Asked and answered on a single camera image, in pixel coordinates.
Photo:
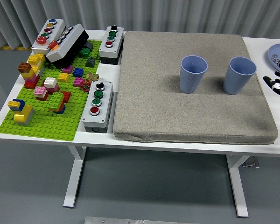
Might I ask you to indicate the white five-button control box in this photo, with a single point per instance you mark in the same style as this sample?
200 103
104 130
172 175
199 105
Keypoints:
57 26

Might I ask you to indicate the yellow white brick stack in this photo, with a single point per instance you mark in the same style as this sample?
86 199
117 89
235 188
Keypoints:
37 59

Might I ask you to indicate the dark grey arch brick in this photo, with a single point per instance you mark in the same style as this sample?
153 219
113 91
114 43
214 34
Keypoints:
89 45

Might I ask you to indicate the magenta brick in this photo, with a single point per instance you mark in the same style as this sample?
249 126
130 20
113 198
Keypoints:
78 82
67 69

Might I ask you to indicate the yellow blue grey brick duck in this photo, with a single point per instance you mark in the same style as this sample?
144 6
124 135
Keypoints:
23 114

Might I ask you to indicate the yellow black floor tape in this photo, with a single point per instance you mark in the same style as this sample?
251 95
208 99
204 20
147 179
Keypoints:
11 47

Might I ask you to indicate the brown yellow red brick tower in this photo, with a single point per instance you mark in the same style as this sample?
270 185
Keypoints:
29 75

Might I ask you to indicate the blue ribbed plastic cup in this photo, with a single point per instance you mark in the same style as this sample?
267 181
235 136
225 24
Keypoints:
191 80
238 80

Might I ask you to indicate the brass valve red handwheel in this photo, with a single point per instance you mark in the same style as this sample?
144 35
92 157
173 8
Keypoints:
89 79

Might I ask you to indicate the pink red brick stack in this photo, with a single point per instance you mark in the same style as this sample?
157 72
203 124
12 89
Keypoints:
40 93

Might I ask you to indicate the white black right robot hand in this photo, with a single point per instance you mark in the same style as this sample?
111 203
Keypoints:
276 85

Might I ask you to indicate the dark green brick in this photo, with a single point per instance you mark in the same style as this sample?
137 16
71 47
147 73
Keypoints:
84 52

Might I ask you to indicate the green studded baseplate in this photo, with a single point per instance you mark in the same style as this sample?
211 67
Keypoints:
42 126

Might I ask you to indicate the grey four-button control box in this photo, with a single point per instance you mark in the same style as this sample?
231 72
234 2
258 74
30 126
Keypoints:
106 98

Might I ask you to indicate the grey three-button knob box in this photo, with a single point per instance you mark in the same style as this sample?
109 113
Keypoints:
117 39

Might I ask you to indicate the blue plastic plate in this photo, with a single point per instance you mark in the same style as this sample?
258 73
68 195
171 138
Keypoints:
278 50

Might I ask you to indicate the green orange red brick stack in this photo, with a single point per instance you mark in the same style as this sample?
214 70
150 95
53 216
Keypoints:
56 101

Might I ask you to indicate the white table leg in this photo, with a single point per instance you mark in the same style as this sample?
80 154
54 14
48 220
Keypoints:
238 186
73 179

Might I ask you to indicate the grey metal floor bracket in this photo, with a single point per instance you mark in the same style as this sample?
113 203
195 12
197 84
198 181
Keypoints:
252 162

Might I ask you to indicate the grey sloped brick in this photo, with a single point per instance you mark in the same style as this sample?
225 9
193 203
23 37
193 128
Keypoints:
90 62

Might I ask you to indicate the grey pleated curtain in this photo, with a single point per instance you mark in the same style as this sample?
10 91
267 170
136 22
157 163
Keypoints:
154 14

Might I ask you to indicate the tilted white black-base button box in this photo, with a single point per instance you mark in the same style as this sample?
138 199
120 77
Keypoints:
67 44

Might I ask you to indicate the blue brick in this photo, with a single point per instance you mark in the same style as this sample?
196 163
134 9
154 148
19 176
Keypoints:
78 72

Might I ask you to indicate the white pink brick stack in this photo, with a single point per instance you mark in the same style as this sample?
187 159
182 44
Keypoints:
51 84

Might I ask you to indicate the grey-brown fabric mat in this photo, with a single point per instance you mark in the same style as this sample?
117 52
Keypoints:
158 93

